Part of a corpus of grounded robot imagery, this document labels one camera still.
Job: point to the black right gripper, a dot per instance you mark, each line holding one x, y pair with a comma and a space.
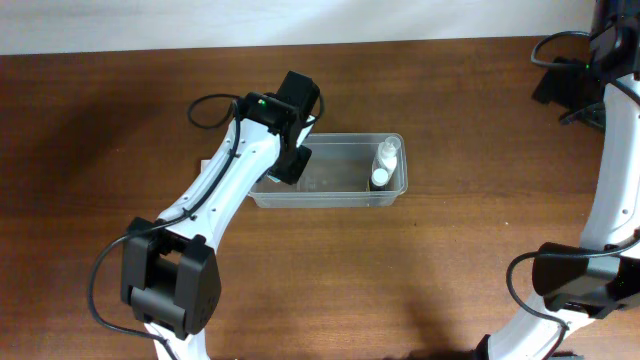
551, 84

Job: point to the dark bottle white cap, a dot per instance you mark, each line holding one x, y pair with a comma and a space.
378, 180

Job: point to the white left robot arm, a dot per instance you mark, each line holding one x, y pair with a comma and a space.
170, 276

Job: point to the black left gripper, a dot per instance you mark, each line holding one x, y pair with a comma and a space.
292, 167

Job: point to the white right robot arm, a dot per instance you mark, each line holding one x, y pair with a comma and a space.
560, 289

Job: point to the white Panadol box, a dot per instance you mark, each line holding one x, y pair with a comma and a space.
203, 165

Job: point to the clear plastic container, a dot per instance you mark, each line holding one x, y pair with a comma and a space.
337, 174

